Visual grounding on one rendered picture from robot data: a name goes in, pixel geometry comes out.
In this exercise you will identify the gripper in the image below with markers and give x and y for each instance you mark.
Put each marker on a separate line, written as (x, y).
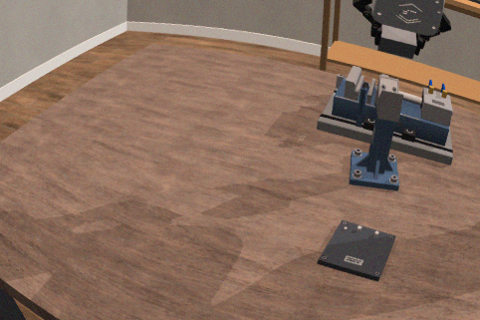
(422, 17)

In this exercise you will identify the grey slotted metal block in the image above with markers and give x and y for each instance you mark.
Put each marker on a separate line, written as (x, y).
(397, 42)

